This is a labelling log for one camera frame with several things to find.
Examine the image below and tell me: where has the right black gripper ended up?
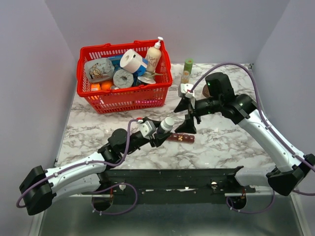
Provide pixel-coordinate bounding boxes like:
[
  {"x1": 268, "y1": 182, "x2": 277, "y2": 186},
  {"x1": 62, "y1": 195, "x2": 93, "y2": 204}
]
[{"x1": 173, "y1": 96, "x2": 221, "y2": 135}]

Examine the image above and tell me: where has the white pill bottle blue label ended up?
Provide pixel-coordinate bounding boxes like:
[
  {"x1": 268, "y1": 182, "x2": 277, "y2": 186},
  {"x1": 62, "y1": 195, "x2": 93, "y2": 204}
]
[{"x1": 157, "y1": 120, "x2": 173, "y2": 134}]

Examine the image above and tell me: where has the dark red weekly pill organizer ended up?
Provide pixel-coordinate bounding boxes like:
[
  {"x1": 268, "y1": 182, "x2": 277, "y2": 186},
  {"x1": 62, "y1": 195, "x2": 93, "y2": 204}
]
[{"x1": 167, "y1": 133, "x2": 195, "y2": 144}]

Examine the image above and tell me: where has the white pill bottle cap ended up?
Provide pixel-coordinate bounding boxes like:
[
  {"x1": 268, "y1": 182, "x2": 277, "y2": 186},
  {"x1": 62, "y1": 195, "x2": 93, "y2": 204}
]
[{"x1": 164, "y1": 117, "x2": 175, "y2": 126}]

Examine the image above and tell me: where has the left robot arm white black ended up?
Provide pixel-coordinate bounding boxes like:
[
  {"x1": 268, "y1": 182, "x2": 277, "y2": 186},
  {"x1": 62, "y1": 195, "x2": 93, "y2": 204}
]
[{"x1": 16, "y1": 117, "x2": 174, "y2": 216}]

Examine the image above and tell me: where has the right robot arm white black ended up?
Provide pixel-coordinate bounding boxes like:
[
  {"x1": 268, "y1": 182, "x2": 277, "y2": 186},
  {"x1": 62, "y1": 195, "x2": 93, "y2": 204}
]
[{"x1": 174, "y1": 72, "x2": 315, "y2": 196}]

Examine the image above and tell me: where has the beige cup brown lid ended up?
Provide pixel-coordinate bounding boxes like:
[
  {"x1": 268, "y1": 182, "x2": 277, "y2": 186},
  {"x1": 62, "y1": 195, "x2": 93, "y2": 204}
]
[{"x1": 202, "y1": 85, "x2": 210, "y2": 98}]

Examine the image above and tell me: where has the red plastic shopping basket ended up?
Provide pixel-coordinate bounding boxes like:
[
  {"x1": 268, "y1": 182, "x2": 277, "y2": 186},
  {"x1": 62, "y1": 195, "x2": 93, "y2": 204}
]
[{"x1": 76, "y1": 39, "x2": 173, "y2": 114}]

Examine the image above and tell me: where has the green lidded spice jar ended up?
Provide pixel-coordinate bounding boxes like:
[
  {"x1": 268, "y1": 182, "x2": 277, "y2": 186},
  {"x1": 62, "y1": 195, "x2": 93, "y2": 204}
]
[{"x1": 181, "y1": 58, "x2": 193, "y2": 84}]

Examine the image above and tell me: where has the white lidded yogurt cup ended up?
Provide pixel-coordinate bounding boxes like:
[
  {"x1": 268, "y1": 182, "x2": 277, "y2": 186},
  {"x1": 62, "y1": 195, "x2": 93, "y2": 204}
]
[{"x1": 136, "y1": 71, "x2": 162, "y2": 86}]

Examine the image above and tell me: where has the grey wrapped paper roll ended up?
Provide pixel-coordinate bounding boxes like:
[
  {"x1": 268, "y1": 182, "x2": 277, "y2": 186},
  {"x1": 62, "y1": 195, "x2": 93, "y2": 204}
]
[{"x1": 113, "y1": 69, "x2": 134, "y2": 89}]

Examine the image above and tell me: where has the orange fruit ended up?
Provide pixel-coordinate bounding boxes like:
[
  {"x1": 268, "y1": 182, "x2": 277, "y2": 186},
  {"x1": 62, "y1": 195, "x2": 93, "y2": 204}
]
[{"x1": 100, "y1": 80, "x2": 114, "y2": 90}]

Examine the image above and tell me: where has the cream pump lotion bottle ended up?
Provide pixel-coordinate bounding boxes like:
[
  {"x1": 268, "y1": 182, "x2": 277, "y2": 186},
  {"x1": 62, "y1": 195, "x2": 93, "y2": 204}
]
[{"x1": 145, "y1": 36, "x2": 163, "y2": 72}]

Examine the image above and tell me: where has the white toilet paper roll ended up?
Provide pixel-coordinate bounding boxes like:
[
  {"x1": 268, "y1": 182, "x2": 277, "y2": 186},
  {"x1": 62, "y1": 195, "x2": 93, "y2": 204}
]
[{"x1": 120, "y1": 49, "x2": 143, "y2": 73}]

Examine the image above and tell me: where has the orange small carton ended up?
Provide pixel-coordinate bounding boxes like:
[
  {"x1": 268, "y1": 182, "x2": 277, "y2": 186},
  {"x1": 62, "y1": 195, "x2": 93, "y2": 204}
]
[{"x1": 91, "y1": 83, "x2": 101, "y2": 91}]

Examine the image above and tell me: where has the blue package in basket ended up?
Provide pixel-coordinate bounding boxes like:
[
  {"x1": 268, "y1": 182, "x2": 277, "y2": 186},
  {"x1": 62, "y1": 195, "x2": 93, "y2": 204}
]
[{"x1": 109, "y1": 55, "x2": 147, "y2": 87}]

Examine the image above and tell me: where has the wrapped grey tissue pack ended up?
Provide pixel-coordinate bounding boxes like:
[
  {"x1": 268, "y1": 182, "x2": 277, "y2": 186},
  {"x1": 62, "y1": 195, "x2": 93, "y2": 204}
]
[{"x1": 84, "y1": 58, "x2": 115, "y2": 83}]

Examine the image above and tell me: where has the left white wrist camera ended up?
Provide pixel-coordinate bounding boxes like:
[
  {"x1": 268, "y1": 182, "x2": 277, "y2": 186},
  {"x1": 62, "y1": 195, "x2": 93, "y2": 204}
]
[{"x1": 137, "y1": 120, "x2": 157, "y2": 139}]

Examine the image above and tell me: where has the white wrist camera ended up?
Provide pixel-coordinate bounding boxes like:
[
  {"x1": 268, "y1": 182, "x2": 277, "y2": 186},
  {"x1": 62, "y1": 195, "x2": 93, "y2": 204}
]
[
  {"x1": 137, "y1": 120, "x2": 157, "y2": 139},
  {"x1": 178, "y1": 83, "x2": 195, "y2": 100}
]

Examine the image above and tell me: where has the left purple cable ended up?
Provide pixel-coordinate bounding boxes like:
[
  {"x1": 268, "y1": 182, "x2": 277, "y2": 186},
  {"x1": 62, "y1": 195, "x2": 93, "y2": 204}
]
[{"x1": 16, "y1": 119, "x2": 146, "y2": 215}]

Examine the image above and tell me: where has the purple cable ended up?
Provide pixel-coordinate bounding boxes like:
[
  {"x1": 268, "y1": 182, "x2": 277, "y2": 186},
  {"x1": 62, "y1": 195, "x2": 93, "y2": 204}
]
[
  {"x1": 187, "y1": 62, "x2": 315, "y2": 214},
  {"x1": 16, "y1": 119, "x2": 146, "y2": 215}
]

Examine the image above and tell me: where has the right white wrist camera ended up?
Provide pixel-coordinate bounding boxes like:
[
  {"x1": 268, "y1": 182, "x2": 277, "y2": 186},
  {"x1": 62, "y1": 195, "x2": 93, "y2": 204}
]
[{"x1": 178, "y1": 83, "x2": 195, "y2": 100}]

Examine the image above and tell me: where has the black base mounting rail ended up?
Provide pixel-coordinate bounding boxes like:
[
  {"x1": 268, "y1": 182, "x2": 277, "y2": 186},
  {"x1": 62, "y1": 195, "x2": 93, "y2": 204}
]
[{"x1": 97, "y1": 167, "x2": 256, "y2": 205}]

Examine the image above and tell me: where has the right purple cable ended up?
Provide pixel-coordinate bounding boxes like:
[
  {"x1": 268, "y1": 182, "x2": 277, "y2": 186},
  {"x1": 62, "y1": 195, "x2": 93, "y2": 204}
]
[{"x1": 187, "y1": 62, "x2": 315, "y2": 214}]

